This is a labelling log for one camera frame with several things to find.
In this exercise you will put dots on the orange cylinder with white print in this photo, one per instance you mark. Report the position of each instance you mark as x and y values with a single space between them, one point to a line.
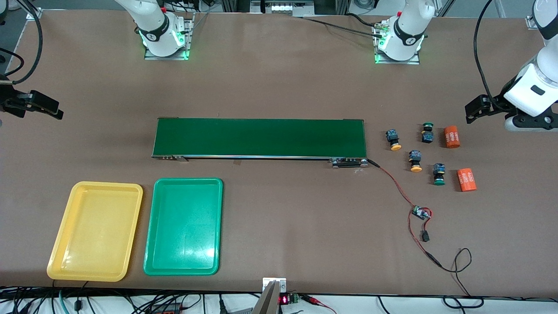
451 136
466 179

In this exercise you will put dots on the yellow plastic tray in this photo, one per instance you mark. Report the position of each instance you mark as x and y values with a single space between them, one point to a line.
96 231

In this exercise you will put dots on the small green circuit board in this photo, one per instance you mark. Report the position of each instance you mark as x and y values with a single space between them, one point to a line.
420 213

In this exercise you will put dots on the green push button switch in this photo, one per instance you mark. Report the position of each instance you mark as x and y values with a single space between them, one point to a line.
427 132
439 173

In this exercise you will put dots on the red clip lead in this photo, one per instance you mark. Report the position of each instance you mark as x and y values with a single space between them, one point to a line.
311 299

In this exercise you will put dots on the grey metal bar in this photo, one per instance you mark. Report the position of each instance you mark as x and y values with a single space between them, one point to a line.
266 303

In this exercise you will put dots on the green conveyor belt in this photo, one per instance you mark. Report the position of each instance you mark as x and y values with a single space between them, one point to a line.
261 137

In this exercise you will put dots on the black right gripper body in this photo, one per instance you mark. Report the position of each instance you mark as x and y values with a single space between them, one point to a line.
9 101

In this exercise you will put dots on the yellow push button switch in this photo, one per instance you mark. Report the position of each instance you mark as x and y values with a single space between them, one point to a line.
415 160
395 139

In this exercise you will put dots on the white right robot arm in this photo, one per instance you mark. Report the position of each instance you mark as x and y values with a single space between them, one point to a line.
152 26

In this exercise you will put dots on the aluminium frame rack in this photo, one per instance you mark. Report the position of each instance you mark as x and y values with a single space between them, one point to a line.
283 8

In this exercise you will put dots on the small metal mounting bracket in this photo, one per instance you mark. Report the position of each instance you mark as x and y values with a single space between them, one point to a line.
267 282

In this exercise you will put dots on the metal table corner bracket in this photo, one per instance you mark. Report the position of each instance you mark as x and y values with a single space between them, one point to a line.
532 22
34 14

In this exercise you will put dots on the green plastic tray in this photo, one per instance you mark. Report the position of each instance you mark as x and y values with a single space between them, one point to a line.
183 226

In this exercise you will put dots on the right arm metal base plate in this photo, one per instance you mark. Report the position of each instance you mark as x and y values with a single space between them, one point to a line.
190 43

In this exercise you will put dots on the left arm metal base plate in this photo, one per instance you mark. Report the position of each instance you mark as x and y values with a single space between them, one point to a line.
399 62

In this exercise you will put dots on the small black plug connector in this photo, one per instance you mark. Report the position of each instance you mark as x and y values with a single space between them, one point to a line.
425 237

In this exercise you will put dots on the red digit display module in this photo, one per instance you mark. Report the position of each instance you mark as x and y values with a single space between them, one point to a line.
284 299

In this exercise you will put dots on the red black power lead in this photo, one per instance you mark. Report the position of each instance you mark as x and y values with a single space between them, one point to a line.
433 259

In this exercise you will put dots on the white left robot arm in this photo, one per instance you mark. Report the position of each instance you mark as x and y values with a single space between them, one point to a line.
405 30

